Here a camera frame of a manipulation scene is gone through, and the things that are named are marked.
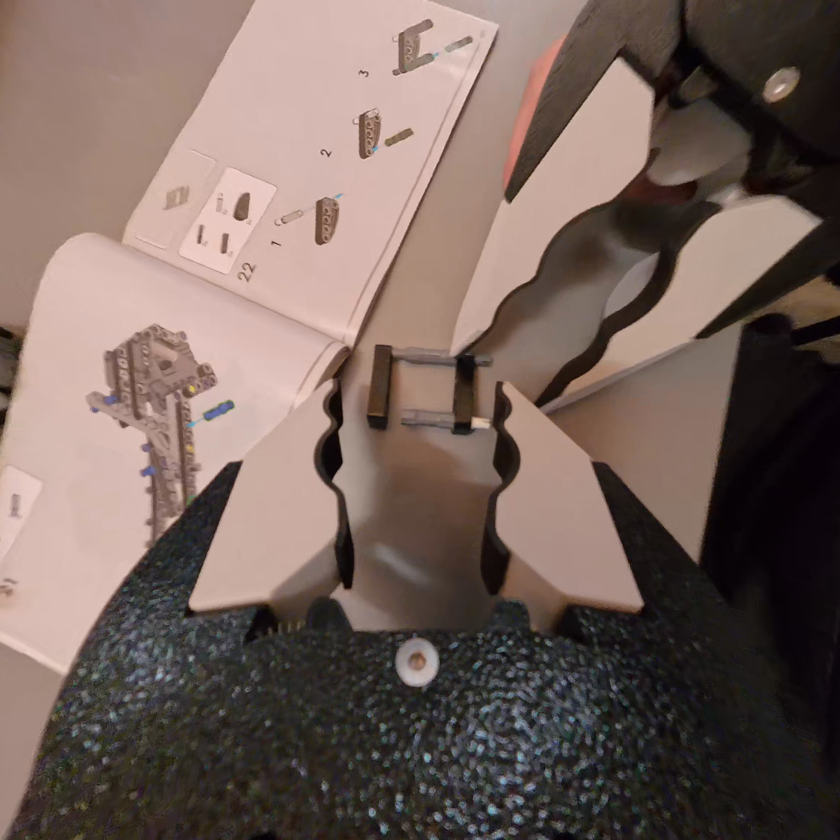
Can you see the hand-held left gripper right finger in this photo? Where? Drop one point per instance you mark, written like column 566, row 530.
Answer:
column 558, row 525

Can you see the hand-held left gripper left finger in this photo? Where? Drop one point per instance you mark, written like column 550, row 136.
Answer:
column 275, row 518

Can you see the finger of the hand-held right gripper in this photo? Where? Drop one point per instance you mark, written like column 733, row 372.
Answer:
column 735, row 275
column 571, row 177

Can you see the black brick frame grey axles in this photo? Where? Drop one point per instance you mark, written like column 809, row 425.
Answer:
column 380, row 387

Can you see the grey desk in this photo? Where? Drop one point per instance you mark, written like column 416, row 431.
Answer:
column 85, row 131

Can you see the orange-red object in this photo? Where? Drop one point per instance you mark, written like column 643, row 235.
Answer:
column 535, row 111

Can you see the person's dark clothing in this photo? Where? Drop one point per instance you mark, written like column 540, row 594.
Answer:
column 774, row 459

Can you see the open instruction booklet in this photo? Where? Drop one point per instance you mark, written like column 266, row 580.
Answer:
column 328, row 164

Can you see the black grey brick truck chassis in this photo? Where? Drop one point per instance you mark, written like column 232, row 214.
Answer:
column 8, row 348

